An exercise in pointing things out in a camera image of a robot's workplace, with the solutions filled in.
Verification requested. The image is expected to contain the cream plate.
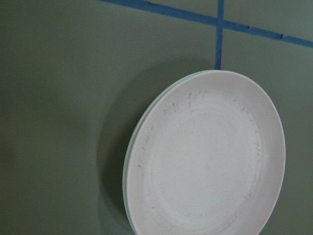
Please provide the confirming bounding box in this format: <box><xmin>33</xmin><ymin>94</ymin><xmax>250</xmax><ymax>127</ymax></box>
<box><xmin>122</xmin><ymin>70</ymin><xmax>223</xmax><ymax>235</ymax></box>

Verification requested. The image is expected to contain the pink plate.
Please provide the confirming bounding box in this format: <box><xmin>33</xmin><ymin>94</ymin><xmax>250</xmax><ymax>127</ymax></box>
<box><xmin>127</xmin><ymin>71</ymin><xmax>286</xmax><ymax>235</ymax></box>

